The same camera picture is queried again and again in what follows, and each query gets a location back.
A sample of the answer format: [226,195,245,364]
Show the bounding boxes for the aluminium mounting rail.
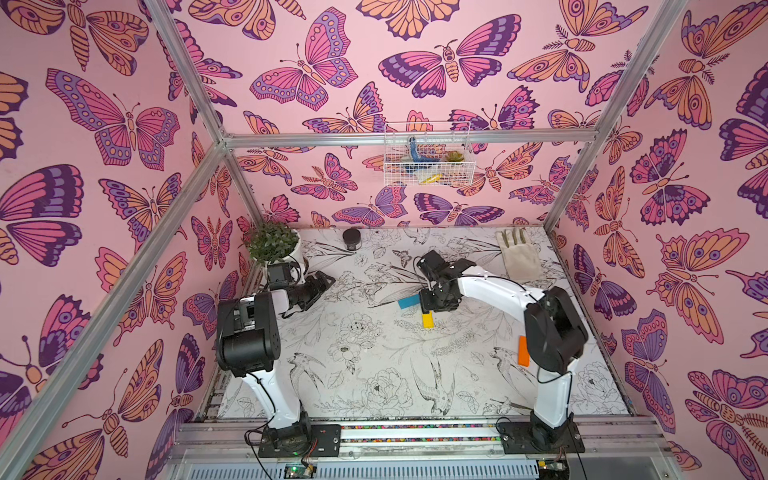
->
[173,416,667,463]

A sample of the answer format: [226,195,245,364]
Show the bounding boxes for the blue building block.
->
[397,294,421,310]

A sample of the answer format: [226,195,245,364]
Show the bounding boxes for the orange building block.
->
[517,336,531,368]

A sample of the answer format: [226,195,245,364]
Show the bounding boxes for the small black round object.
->
[342,228,362,252]

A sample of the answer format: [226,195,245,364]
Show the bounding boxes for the potted green plant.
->
[244,221,306,284]

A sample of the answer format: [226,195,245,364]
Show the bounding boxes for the yellow toy in basket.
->
[419,174,442,185]

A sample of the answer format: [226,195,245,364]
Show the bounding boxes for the green toy in basket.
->
[443,151,465,163]

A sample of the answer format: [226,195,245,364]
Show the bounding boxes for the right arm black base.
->
[496,421,586,455]

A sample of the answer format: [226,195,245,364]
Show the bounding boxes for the beige work glove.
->
[495,227,544,283]

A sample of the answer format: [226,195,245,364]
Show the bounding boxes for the white wire basket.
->
[381,123,476,189]

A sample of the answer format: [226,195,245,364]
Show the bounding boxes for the yellow building block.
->
[422,311,435,329]

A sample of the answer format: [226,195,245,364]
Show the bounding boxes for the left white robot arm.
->
[215,262,336,430]

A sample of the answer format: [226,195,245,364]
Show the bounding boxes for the blue toy in basket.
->
[403,137,441,175]

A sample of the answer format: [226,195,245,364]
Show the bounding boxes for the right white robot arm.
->
[415,250,589,436]

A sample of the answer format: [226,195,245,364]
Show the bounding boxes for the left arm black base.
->
[257,424,342,459]

